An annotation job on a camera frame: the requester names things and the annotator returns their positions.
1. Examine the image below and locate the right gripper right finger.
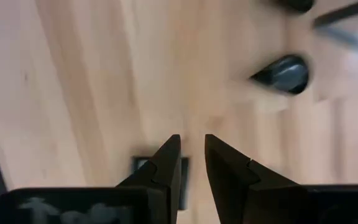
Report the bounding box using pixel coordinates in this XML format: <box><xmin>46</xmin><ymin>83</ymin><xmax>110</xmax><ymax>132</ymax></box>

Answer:
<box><xmin>204</xmin><ymin>133</ymin><xmax>309</xmax><ymax>224</ymax></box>

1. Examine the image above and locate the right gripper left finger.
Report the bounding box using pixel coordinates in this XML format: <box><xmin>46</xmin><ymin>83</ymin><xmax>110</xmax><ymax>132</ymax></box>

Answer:
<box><xmin>116</xmin><ymin>133</ymin><xmax>182</xmax><ymax>224</ymax></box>

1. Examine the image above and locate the black square mini plate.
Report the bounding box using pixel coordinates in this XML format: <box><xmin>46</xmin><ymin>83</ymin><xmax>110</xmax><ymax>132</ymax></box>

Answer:
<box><xmin>132</xmin><ymin>156</ymin><xmax>190</xmax><ymax>211</ymax></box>

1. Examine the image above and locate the black teardrop mini plate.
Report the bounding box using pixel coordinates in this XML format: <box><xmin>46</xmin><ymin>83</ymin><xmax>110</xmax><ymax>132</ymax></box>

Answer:
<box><xmin>270</xmin><ymin>0</ymin><xmax>316</xmax><ymax>14</ymax></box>
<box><xmin>249</xmin><ymin>54</ymin><xmax>310</xmax><ymax>96</ymax></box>

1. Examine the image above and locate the grey perforated metal shelf riser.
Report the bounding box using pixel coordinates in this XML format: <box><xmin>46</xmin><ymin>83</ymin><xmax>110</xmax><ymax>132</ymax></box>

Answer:
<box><xmin>311</xmin><ymin>0</ymin><xmax>358</xmax><ymax>60</ymax></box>

